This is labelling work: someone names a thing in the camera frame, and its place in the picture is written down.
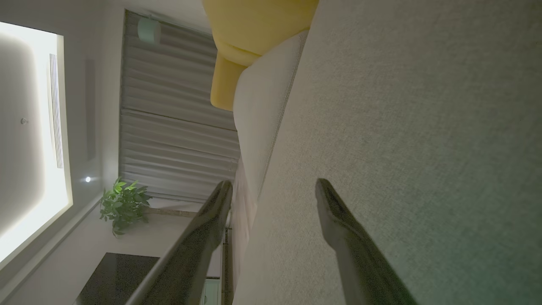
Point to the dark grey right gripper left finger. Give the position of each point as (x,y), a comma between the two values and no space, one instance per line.
(182,262)

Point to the grey pleated curtain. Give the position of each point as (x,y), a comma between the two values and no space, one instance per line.
(169,106)

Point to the green potted plant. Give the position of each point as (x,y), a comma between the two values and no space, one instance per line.
(123,203)

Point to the yellow sofa back cushion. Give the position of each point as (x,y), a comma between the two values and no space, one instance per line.
(254,25)
(226,84)

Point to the grey sofa seat cushion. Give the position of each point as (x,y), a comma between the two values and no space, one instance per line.
(262,106)

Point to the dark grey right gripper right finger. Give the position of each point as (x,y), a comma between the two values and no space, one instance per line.
(360,262)

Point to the white round wall fixture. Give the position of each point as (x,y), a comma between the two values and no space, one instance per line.
(149,30)

